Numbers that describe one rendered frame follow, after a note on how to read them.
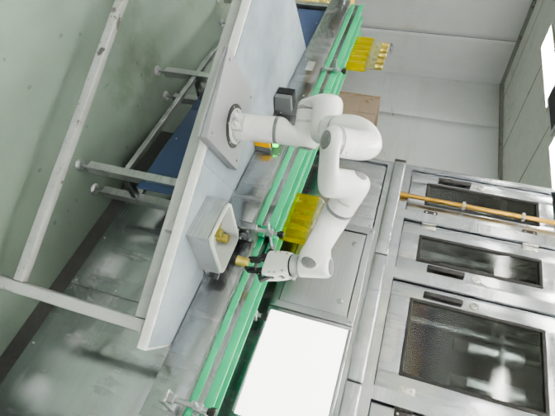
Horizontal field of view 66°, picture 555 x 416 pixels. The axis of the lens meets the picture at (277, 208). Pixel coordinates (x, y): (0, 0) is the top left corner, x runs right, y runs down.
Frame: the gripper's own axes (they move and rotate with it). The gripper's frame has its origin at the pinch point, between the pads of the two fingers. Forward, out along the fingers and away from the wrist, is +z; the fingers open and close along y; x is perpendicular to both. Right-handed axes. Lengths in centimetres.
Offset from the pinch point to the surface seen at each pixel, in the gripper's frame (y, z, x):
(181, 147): 54, 50, 13
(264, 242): 18.5, 5.7, -11.1
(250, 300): -7.0, 3.7, -12.2
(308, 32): 158, 15, 6
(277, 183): 41.0, 2.7, -1.0
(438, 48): 618, -17, -270
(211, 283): -4.8, 18.1, -6.0
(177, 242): -7.8, 14.6, 22.7
